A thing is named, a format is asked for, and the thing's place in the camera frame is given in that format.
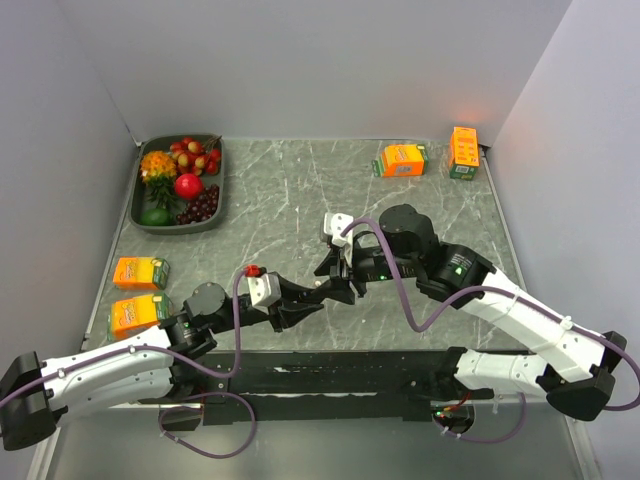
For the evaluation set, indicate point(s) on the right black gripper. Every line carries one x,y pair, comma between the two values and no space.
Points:
338,290

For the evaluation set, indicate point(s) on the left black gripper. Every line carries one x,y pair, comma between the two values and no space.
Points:
289,309

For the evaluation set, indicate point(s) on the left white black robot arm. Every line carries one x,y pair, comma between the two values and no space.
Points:
37,394

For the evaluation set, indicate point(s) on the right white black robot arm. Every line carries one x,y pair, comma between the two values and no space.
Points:
569,366

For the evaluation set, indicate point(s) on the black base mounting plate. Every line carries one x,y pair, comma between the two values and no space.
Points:
322,385

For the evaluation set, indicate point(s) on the dark purple grape bunch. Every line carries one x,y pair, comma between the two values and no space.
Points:
202,208

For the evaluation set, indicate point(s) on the orange box top centre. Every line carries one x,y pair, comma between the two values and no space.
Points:
401,160

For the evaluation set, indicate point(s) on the orange box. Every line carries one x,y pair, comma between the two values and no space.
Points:
131,316
141,273
401,160

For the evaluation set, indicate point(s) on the red toy apple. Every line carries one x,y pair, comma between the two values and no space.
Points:
188,186

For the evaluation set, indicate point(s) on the green toy avocado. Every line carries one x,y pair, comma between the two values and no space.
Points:
157,217

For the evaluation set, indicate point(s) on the orange box upper left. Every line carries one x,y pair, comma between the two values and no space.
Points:
141,273

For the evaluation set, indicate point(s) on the orange box lower left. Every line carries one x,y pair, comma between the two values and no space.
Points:
131,316

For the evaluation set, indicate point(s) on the dark green fruit tray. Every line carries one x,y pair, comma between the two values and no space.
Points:
139,201

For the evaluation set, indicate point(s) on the red yellow cherry bunch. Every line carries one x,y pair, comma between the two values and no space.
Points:
197,157

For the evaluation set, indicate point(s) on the orange green carton upright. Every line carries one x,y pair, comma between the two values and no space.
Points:
464,159

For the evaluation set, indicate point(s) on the orange yellow toy pineapple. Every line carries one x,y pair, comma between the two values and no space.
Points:
158,173

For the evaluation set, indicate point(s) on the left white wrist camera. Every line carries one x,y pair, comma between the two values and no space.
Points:
264,287

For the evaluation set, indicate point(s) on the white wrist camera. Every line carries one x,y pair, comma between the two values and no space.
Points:
264,287
333,229

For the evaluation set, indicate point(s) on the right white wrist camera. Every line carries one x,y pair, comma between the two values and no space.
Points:
333,229

